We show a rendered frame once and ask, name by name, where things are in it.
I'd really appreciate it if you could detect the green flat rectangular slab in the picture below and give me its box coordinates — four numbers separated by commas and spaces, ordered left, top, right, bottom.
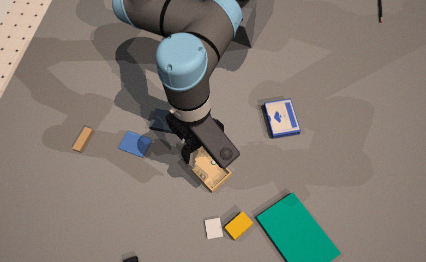
256, 192, 341, 262

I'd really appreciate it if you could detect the blue flat square pad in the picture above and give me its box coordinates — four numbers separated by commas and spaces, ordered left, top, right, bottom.
118, 131, 152, 158

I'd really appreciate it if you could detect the wooden ball-in-hole puzzle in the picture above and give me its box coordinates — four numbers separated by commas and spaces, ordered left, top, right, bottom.
191, 146, 232, 193

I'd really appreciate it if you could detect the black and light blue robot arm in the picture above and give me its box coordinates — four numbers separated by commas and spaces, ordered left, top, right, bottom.
112, 0, 250, 169

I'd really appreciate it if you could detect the orange-yellow rectangular block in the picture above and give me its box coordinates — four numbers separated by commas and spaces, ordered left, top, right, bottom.
225, 211, 253, 241

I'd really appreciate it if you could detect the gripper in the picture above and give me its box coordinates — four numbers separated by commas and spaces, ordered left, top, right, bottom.
165, 109, 224, 170

